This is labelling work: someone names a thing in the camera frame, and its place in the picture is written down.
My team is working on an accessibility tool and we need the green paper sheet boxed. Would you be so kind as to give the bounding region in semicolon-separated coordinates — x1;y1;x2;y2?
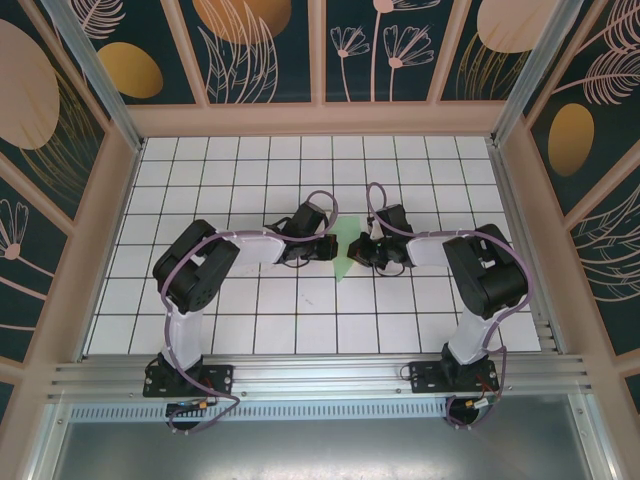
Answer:
329;215;364;284

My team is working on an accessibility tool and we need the grey metal sheet panel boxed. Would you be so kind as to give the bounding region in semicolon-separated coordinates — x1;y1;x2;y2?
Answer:
29;392;614;480

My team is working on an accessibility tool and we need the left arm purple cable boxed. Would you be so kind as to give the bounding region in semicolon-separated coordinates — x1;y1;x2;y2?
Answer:
158;189;340;436

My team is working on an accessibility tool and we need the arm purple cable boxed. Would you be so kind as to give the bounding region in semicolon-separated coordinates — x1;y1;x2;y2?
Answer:
158;189;340;436
367;182;536;431

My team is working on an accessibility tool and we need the aluminium side rail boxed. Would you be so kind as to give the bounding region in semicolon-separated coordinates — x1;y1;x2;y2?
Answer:
487;142;566;357

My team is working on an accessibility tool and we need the long aluminium mounting rail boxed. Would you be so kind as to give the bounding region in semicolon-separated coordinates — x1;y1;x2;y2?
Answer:
47;353;597;401

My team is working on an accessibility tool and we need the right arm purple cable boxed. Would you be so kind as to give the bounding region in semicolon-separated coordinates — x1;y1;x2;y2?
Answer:
367;182;536;431

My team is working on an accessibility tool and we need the slotted grey cable duct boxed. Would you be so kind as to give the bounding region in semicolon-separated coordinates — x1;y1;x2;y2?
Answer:
69;403;454;422

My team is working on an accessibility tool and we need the aluminium frame post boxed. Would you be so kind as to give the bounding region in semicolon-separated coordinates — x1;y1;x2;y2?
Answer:
491;0;586;146
42;0;146;152

